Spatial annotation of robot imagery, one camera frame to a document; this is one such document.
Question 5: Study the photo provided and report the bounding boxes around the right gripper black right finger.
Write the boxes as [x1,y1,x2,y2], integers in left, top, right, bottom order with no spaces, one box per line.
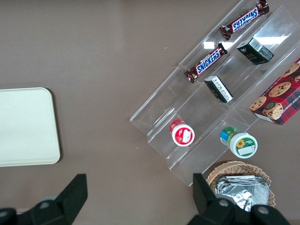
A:
[187,172,253,225]

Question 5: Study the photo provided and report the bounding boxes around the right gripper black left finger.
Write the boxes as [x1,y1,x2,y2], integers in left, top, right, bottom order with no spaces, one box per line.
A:
[15,173,89,225]

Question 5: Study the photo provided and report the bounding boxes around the small light wicker basket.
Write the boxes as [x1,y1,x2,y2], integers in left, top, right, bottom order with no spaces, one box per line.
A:
[205,160,276,208]

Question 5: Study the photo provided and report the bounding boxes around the cream white plastic tray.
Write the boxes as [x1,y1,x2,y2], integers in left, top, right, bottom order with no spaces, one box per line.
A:
[0,87,61,167]

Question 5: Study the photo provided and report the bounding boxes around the silver foil wrapped packet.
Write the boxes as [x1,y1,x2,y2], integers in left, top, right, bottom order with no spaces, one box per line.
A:
[215,175,270,212]

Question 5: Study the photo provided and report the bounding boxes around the green sunflower lidded cup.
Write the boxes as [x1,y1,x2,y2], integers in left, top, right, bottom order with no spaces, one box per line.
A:
[219,126,259,159]

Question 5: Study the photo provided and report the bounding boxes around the red lidded yogurt cup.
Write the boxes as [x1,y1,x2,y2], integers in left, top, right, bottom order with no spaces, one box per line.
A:
[169,119,195,147]

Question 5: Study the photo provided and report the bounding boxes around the clear acrylic stepped display stand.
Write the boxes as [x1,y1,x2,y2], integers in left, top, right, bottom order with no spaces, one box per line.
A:
[129,0,300,187]

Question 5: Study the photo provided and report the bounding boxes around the black carton with text label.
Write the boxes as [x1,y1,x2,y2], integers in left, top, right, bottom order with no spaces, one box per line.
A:
[203,75,234,104]

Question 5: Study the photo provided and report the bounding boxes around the red tartan cookie box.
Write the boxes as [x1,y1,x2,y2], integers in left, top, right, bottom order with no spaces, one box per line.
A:
[248,58,300,126]

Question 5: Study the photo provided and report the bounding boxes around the Snickers chocolate bar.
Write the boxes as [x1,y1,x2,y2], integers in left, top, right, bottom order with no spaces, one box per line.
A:
[184,42,228,84]
[219,0,270,41]

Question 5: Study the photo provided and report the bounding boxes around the black carton with barcode label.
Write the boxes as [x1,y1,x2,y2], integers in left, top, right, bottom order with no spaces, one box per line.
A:
[236,37,275,66]

